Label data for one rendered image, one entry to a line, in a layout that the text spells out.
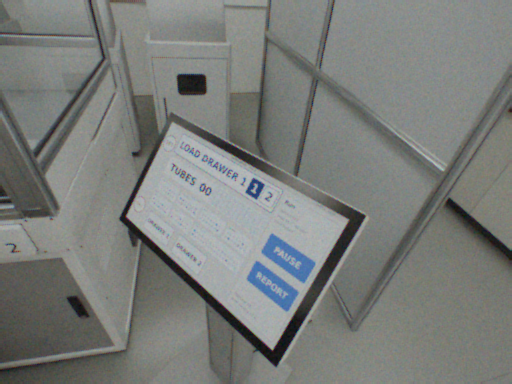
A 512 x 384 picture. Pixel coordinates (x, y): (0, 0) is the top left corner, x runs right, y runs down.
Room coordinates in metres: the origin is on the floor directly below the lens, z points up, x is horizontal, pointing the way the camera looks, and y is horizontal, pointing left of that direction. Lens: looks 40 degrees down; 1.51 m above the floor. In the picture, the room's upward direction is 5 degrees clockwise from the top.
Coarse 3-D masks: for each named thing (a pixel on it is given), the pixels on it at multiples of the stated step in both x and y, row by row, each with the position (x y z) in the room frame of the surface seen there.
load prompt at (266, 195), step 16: (192, 144) 0.57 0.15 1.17; (192, 160) 0.54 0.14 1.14; (208, 160) 0.52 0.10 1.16; (224, 160) 0.51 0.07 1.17; (224, 176) 0.48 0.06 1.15; (240, 176) 0.47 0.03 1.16; (256, 176) 0.46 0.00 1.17; (240, 192) 0.44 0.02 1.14; (256, 192) 0.43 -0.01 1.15; (272, 192) 0.42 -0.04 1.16; (272, 208) 0.40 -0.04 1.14
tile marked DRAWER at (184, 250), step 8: (176, 240) 0.41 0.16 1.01; (184, 240) 0.40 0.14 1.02; (176, 248) 0.40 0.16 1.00; (184, 248) 0.39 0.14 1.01; (192, 248) 0.39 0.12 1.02; (176, 256) 0.38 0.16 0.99; (184, 256) 0.38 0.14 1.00; (192, 256) 0.37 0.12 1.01; (200, 256) 0.37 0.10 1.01; (184, 264) 0.37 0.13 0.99; (192, 264) 0.36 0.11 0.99; (200, 264) 0.36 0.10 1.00
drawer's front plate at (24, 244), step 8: (16, 224) 0.48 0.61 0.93; (0, 232) 0.46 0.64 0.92; (8, 232) 0.46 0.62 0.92; (16, 232) 0.46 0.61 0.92; (24, 232) 0.48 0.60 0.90; (0, 240) 0.45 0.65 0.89; (8, 240) 0.46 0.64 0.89; (16, 240) 0.46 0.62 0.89; (24, 240) 0.47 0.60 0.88; (0, 248) 0.45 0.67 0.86; (8, 248) 0.45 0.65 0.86; (16, 248) 0.46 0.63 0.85; (24, 248) 0.46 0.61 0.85; (32, 248) 0.47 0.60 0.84; (0, 256) 0.45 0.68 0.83; (8, 256) 0.45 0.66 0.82
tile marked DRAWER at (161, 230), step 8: (152, 216) 0.47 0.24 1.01; (144, 224) 0.46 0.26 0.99; (152, 224) 0.46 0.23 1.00; (160, 224) 0.45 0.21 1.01; (168, 224) 0.44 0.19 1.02; (152, 232) 0.44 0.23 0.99; (160, 232) 0.44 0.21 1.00; (168, 232) 0.43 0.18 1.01; (160, 240) 0.42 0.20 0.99; (168, 240) 0.42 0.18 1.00
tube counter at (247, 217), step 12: (204, 180) 0.49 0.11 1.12; (204, 192) 0.47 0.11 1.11; (216, 192) 0.46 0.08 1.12; (228, 192) 0.45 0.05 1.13; (216, 204) 0.44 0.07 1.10; (228, 204) 0.43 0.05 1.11; (240, 204) 0.42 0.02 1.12; (228, 216) 0.41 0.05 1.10; (240, 216) 0.41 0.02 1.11; (252, 216) 0.40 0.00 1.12; (264, 216) 0.39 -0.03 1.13; (252, 228) 0.38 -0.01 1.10
